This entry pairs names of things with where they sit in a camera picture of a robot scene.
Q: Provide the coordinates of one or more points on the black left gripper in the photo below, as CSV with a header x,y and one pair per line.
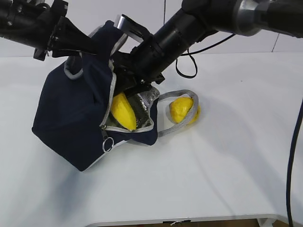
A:
x,y
58,34

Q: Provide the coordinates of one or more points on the navy insulated lunch bag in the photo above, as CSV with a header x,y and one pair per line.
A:
x,y
73,117

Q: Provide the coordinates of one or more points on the yellow lemon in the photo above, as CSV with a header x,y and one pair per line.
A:
x,y
179,108

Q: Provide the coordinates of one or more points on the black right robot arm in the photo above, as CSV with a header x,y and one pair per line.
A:
x,y
192,23

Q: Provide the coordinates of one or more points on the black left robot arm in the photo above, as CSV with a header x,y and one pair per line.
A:
x,y
18,19

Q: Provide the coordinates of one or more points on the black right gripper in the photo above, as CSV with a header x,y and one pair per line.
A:
x,y
131,80

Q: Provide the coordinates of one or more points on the yellow banana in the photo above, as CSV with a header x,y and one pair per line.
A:
x,y
123,112

